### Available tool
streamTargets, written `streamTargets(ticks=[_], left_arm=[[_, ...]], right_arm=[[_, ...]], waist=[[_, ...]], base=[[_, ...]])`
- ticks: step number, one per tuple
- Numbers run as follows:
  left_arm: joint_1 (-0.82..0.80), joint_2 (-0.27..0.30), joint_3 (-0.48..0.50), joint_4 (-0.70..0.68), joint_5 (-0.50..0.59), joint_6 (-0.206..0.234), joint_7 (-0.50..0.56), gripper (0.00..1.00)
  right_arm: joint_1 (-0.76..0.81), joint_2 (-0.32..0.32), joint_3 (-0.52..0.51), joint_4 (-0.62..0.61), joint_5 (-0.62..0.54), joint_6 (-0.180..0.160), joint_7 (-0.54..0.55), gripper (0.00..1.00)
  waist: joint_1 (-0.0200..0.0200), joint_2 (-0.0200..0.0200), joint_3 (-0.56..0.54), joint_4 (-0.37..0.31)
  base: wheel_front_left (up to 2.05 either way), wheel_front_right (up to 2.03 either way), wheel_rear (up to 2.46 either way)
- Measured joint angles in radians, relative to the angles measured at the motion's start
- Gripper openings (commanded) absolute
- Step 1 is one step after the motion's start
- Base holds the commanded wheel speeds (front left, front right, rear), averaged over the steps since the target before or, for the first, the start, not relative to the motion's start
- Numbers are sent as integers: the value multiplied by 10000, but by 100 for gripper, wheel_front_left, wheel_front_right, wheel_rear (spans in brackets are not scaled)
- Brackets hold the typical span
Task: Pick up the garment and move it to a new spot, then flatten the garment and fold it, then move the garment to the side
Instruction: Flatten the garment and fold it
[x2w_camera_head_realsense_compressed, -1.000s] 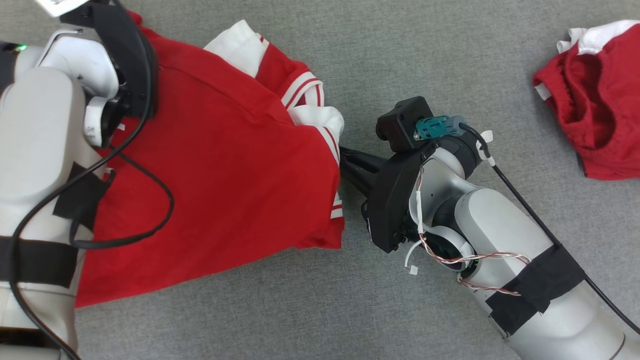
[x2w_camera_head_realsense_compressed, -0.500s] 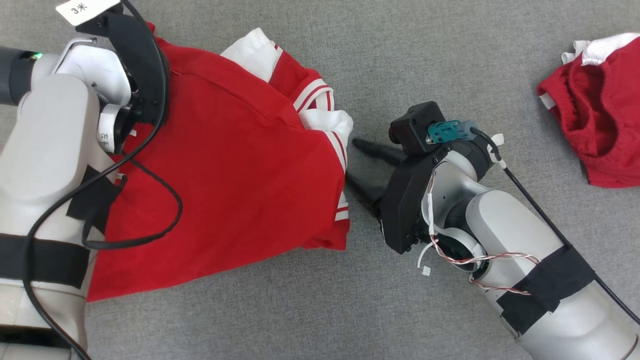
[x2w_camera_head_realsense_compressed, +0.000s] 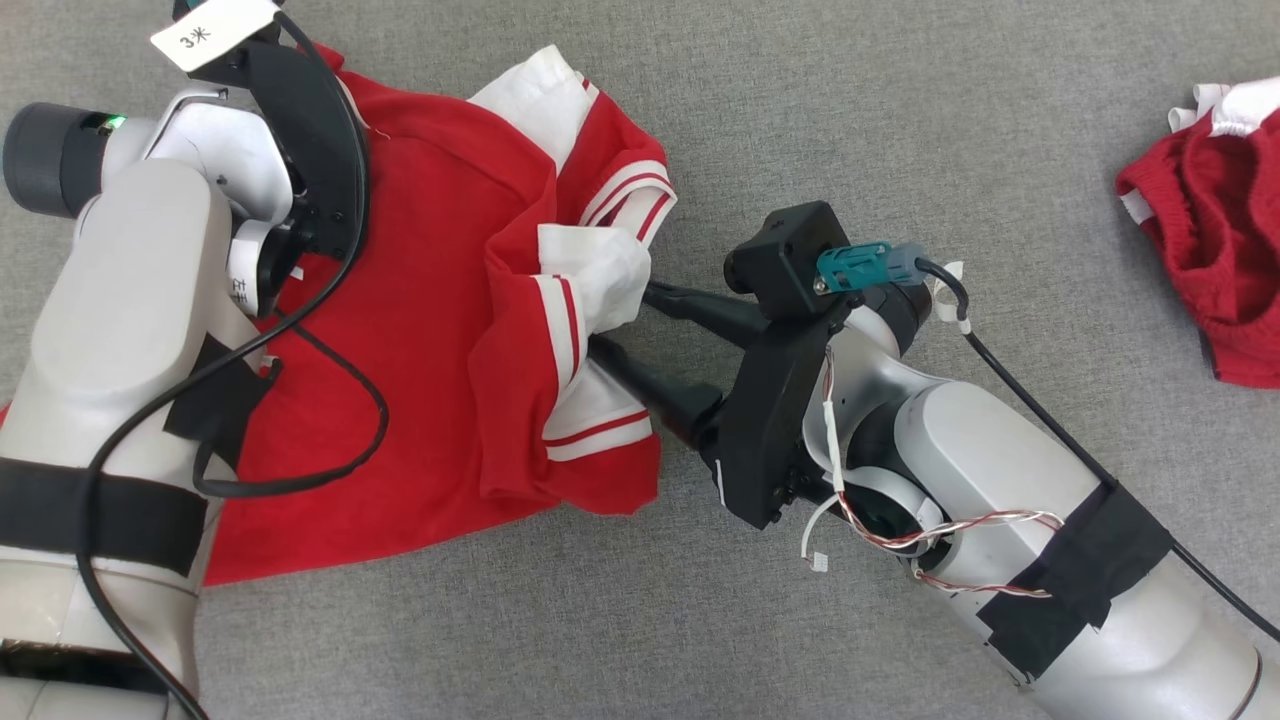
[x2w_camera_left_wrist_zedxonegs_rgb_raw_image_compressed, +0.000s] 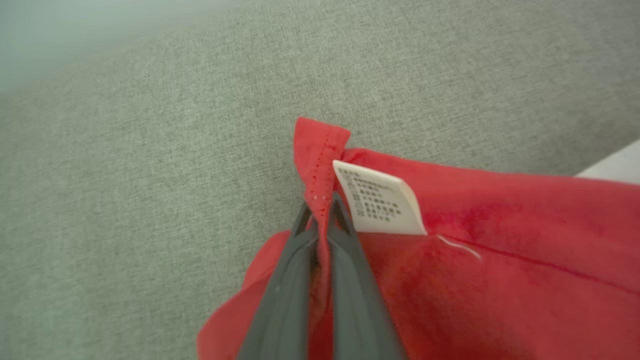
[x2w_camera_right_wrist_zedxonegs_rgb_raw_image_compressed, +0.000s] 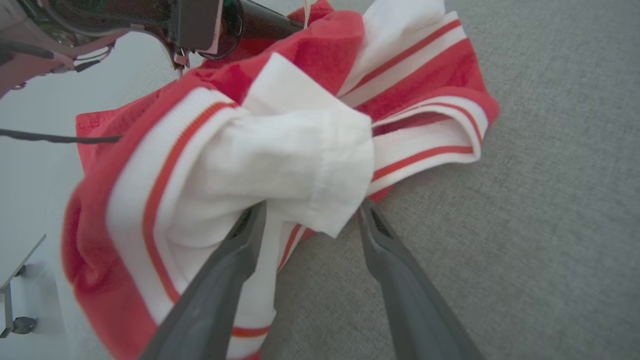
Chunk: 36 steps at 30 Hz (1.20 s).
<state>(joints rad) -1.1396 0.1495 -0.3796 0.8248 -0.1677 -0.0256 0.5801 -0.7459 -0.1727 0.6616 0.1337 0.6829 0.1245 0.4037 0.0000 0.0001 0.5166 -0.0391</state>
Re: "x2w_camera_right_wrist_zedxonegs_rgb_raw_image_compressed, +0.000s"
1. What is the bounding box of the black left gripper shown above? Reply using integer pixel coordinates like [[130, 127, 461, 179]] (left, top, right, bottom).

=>
[[167, 0, 304, 69]]

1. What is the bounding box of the red Bulls 23 jersey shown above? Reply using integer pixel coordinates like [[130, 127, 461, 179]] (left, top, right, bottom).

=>
[[60, 0, 501, 360]]

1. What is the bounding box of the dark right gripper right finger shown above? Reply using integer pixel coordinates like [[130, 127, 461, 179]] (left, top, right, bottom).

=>
[[359, 197, 484, 360]]

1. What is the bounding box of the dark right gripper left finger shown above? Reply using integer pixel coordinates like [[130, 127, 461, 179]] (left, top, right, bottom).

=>
[[138, 201, 268, 360]]

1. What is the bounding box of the grey table leg frame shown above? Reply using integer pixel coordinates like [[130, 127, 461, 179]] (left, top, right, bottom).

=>
[[0, 234, 47, 340]]

